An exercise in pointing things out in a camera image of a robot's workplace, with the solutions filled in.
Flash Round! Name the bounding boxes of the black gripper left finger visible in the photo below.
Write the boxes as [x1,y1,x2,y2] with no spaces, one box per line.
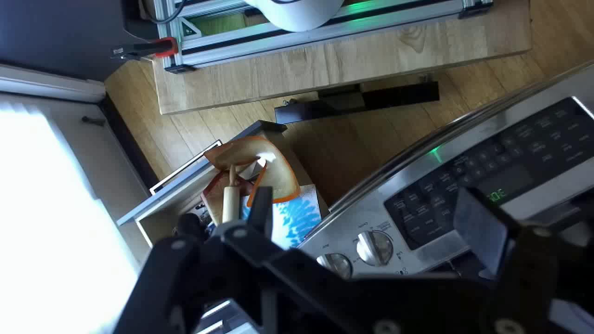
[114,184,349,334]

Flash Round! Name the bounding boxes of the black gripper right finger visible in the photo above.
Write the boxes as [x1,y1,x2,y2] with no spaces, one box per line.
[453,184,563,334]

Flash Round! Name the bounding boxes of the silver stove knob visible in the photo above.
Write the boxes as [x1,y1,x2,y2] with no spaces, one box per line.
[316,250,355,280]
[355,228,396,267]

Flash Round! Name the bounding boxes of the stainless steel gas stove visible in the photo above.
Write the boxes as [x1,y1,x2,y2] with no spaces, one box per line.
[296,61,594,334]

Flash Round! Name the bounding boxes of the wooden rolling pin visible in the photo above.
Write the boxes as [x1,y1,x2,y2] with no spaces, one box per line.
[221,165,242,224]

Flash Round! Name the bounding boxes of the blue and white packet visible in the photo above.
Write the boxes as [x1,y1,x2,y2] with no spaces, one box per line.
[244,184,323,248]

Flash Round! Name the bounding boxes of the bagged sliced bread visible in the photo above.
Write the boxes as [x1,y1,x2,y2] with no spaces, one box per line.
[207,132,303,202]

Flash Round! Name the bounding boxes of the black flat bar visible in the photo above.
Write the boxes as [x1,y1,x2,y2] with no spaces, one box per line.
[275,80,442,126]

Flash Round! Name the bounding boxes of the wooden platform board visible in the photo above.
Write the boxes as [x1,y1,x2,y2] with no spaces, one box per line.
[153,0,535,117]

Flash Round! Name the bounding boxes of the dark grey panel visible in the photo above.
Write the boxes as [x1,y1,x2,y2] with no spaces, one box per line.
[0,0,156,81]

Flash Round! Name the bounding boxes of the aluminium profile frame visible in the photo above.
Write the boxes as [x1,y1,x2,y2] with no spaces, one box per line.
[151,0,498,70]

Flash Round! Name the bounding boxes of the red handled clamp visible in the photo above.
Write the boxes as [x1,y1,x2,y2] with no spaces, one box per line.
[110,35,182,63]

